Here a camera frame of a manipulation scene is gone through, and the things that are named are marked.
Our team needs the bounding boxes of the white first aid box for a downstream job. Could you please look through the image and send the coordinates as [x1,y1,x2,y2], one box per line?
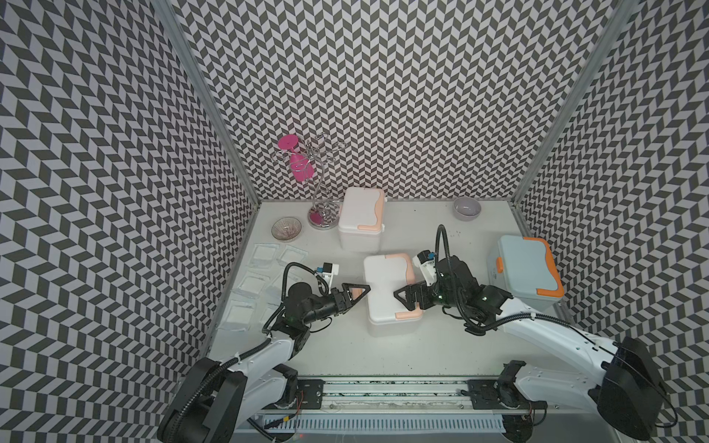
[337,188,386,254]
[364,253,424,337]

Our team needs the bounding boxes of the blue first aid kit box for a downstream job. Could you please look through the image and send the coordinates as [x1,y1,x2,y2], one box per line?
[487,234,565,311]

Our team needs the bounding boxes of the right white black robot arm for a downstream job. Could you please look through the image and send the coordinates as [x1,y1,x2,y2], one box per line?
[393,225,671,441]

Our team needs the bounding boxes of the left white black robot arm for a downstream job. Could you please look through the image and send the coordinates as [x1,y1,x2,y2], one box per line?
[157,262,371,442]

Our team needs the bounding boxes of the small clear glass bowl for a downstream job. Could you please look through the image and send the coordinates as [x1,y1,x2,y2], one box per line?
[271,216,303,243]

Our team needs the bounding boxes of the small grey round bowl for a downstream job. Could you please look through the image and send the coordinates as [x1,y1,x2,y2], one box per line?
[452,197,482,222]

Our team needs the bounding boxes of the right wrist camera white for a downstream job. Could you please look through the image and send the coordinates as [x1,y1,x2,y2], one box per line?
[413,250,438,286]

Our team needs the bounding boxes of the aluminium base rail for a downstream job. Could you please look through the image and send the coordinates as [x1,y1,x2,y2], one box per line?
[243,375,627,416]

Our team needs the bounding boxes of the silver wire stand pink ornaments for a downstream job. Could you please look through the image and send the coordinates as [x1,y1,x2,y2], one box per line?
[277,134,340,231]

